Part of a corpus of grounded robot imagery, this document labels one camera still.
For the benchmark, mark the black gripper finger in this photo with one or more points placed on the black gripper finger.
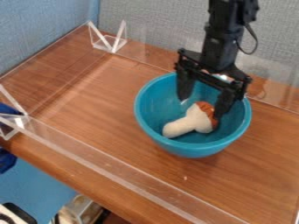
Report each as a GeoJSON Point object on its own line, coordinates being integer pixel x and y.
{"type": "Point", "coordinates": [184, 85]}
{"type": "Point", "coordinates": [224, 102]}

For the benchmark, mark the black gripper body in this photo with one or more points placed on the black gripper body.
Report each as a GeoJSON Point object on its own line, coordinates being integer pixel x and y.
{"type": "Point", "coordinates": [220, 79]}

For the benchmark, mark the white brown toy mushroom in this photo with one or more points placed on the white brown toy mushroom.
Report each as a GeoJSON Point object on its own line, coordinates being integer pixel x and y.
{"type": "Point", "coordinates": [197, 120]}

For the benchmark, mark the blue plastic bowl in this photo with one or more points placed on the blue plastic bowl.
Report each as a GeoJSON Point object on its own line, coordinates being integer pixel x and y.
{"type": "Point", "coordinates": [158, 107]}

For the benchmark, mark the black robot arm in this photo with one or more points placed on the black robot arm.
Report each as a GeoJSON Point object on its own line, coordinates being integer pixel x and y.
{"type": "Point", "coordinates": [212, 65]}

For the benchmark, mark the clear acrylic back barrier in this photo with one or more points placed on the clear acrylic back barrier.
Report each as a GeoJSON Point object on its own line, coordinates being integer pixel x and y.
{"type": "Point", "coordinates": [265, 90]}

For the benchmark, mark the clear acrylic barrier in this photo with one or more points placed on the clear acrylic barrier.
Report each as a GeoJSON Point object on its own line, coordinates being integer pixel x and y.
{"type": "Point", "coordinates": [132, 193]}
{"type": "Point", "coordinates": [265, 90]}

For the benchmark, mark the clear acrylic front barrier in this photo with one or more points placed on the clear acrylic front barrier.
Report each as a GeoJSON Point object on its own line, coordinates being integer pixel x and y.
{"type": "Point", "coordinates": [132, 193]}

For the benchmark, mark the clear box below table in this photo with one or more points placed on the clear box below table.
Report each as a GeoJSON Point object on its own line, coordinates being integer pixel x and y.
{"type": "Point", "coordinates": [80, 211]}

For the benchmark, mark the black white object below table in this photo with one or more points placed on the black white object below table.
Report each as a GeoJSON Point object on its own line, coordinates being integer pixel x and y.
{"type": "Point", "coordinates": [13, 215]}

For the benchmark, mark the clear acrylic corner bracket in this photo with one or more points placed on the clear acrylic corner bracket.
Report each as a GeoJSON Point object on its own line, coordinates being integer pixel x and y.
{"type": "Point", "coordinates": [106, 42]}

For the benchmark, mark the clear acrylic left bracket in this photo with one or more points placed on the clear acrylic left bracket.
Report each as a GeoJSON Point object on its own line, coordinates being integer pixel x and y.
{"type": "Point", "coordinates": [13, 117]}

